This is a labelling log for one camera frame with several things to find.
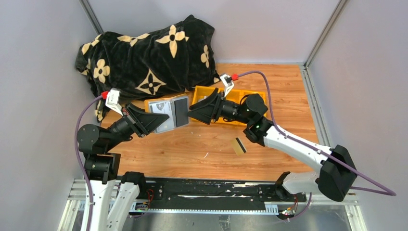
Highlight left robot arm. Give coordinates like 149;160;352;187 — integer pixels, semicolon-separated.
76;103;170;231

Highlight aluminium frame rail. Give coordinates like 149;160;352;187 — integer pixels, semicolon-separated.
58;178;367;231

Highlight yellow three-compartment bin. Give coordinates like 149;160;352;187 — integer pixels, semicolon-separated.
191;86;266;126

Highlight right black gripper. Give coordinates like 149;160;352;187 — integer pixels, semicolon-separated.
187;88;252;125

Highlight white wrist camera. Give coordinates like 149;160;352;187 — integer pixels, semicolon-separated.
105;88;123;116
220;74;234;98

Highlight gold card black stripe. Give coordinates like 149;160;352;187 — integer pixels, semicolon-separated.
231;137;247;156

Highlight yellow leather card holder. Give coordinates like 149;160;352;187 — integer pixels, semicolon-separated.
144;93;190;133

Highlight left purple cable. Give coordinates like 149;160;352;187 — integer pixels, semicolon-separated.
74;91;109;231

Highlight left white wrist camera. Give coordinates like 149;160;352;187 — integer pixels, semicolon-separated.
105;88;123;116

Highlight silver credit card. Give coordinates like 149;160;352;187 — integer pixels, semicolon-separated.
148;100;176;133

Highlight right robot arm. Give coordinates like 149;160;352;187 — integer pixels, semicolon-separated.
188;90;357;202

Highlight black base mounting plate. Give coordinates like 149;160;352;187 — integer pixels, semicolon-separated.
136;178;307;211

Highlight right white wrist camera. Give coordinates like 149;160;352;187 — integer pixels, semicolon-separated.
220;74;234;98

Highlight grey credit card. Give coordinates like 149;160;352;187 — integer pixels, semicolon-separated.
174;97;189;128

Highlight black floral blanket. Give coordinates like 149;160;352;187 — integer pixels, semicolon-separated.
75;14;223;123

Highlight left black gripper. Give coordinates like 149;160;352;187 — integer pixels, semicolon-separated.
105;101;169;151

